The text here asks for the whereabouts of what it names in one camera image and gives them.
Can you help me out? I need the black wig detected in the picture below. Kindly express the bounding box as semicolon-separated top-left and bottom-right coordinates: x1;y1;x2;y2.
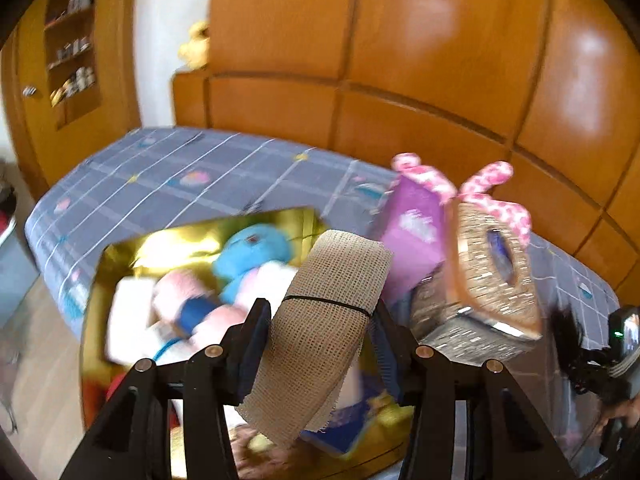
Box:
550;305;591;376

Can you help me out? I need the gold tin box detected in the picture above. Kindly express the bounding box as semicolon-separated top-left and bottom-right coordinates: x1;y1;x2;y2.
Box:
80;206;416;480

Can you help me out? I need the beige gauze bandage roll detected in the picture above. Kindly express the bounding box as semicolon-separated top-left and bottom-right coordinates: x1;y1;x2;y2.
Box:
236;229;396;451

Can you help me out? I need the wooden shelf unit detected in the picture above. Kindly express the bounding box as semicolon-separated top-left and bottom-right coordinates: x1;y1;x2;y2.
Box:
0;0;141;186

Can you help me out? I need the grey plaid bedsheet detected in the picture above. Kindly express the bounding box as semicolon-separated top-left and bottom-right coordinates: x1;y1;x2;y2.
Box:
24;127;621;476

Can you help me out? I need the pink spotted plush toy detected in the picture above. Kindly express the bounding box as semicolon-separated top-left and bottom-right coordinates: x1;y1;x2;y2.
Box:
391;154;532;246

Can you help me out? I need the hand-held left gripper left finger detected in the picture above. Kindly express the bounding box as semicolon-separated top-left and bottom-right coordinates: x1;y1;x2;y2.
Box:
60;297;273;480

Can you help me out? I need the ornate gold tissue box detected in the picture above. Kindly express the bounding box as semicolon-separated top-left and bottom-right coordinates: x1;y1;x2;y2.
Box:
410;200;543;363

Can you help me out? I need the blue printed packet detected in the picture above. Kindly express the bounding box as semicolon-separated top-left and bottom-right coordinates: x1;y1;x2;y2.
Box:
300;395;416;456

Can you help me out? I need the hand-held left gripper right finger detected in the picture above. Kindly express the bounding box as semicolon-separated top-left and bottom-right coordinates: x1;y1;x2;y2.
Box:
370;300;578;480

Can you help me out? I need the yellow plush toy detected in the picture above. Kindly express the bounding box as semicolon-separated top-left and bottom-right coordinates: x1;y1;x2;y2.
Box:
178;21;211;70

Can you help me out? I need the white ribbed sock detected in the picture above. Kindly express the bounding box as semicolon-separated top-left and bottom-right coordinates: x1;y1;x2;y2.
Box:
104;275;201;366

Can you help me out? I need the wooden wardrobe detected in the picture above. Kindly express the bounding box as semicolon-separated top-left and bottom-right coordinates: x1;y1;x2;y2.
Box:
172;0;640;306

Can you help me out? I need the purple carton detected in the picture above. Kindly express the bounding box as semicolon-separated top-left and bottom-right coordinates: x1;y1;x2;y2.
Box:
377;172;451;306

